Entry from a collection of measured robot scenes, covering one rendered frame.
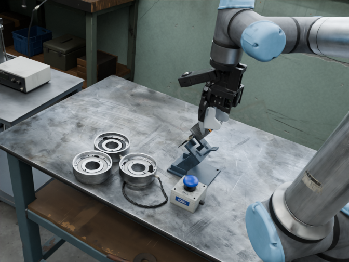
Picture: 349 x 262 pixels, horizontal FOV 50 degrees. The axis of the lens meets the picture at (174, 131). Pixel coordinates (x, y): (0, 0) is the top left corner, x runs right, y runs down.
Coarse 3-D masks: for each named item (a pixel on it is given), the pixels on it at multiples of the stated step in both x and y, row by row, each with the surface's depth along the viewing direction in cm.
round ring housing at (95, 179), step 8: (88, 152) 105; (96, 152) 106; (80, 160) 104; (88, 160) 104; (96, 160) 104; (104, 160) 105; (88, 168) 105; (96, 168) 105; (80, 176) 98; (88, 176) 98; (96, 176) 98; (104, 176) 100; (88, 184) 100; (96, 184) 100
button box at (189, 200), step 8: (184, 176) 100; (176, 184) 97; (200, 184) 99; (176, 192) 95; (184, 192) 95; (192, 192) 95; (200, 192) 96; (176, 200) 96; (184, 200) 95; (192, 200) 93; (200, 200) 97; (184, 208) 96; (192, 208) 95
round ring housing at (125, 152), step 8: (104, 136) 114; (120, 136) 115; (96, 144) 110; (104, 144) 111; (112, 144) 113; (120, 144) 112; (128, 144) 112; (104, 152) 106; (112, 152) 106; (120, 152) 107; (128, 152) 111; (112, 160) 108
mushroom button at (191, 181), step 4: (188, 176) 96; (192, 176) 96; (184, 180) 95; (188, 180) 95; (192, 180) 95; (196, 180) 95; (184, 184) 95; (188, 184) 94; (192, 184) 94; (196, 184) 94
